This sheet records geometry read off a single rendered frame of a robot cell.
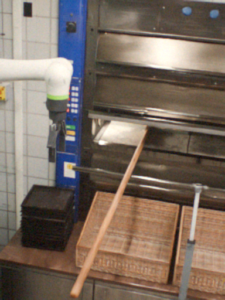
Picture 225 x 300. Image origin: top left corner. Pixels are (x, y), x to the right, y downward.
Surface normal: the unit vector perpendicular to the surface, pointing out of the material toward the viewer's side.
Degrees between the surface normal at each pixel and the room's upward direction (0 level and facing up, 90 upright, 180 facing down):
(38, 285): 90
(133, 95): 70
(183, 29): 90
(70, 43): 90
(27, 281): 90
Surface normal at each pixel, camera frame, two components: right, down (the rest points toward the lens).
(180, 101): -0.18, 0.04
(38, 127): -0.21, 0.37
